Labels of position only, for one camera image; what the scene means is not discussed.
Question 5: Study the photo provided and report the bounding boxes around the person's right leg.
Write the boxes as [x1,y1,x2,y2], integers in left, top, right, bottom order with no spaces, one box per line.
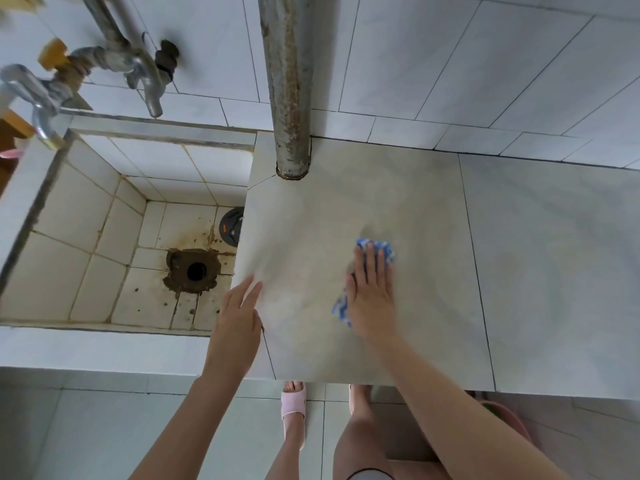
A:
[331,384,452,480]

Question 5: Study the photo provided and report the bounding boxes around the white tiled sink basin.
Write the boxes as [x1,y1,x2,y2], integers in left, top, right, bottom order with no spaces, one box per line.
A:
[0,113,259,339]

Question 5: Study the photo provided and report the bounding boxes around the black round drain stopper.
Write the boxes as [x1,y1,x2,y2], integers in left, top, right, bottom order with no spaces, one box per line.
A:
[218,206,247,246]

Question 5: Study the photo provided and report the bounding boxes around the chrome faucet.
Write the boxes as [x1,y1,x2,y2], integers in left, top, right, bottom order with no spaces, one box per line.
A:
[0,63,69,152]

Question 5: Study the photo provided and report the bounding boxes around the pink trash bin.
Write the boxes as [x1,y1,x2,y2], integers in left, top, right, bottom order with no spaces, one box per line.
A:
[466,391,534,447]

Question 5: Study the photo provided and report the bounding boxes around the person's left leg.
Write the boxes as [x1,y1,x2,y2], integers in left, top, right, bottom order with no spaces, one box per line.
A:
[263,382,307,480]

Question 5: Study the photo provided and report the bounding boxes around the grey shorts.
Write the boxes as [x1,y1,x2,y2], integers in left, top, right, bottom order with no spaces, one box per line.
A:
[346,467,397,480]

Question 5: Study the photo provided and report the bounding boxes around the person's left hand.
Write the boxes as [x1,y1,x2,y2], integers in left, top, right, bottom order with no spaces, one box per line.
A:
[205,274,265,381]

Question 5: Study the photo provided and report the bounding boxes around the black tap knob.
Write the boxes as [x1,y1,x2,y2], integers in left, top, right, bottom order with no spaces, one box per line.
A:
[153,39,181,85]

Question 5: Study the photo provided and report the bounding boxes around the rusty grey metal pipe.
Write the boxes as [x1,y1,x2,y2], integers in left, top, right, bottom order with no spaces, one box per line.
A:
[257,0,317,181]

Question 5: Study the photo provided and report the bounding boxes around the yellow valve handle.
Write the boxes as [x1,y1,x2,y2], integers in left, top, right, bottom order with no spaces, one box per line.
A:
[38,38,69,71]

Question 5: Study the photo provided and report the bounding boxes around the person's left forearm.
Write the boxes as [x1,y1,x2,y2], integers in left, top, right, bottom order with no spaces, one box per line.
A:
[127,369,252,480]

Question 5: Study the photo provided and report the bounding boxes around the blue white wavy cloth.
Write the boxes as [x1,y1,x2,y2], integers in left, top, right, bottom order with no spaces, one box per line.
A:
[331,238,397,329]

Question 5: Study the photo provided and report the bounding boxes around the person's left pink slipper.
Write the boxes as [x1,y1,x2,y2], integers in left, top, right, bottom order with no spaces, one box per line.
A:
[280,380,308,451]

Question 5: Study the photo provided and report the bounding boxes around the grey water supply pipe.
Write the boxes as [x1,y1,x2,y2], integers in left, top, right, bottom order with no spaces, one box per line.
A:
[52,0,151,93]

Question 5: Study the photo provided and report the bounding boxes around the person's right forearm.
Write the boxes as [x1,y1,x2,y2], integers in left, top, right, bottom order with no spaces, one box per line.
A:
[371,333,575,480]

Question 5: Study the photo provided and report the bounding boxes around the person's right hand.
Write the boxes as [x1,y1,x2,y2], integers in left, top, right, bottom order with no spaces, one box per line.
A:
[345,243,399,345]

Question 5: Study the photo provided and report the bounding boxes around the person's leg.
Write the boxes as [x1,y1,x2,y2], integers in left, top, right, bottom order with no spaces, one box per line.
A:
[331,384,452,480]
[263,382,307,480]

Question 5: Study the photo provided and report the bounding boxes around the brown wooden door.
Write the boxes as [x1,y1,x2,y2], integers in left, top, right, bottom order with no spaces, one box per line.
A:
[0,108,37,197]

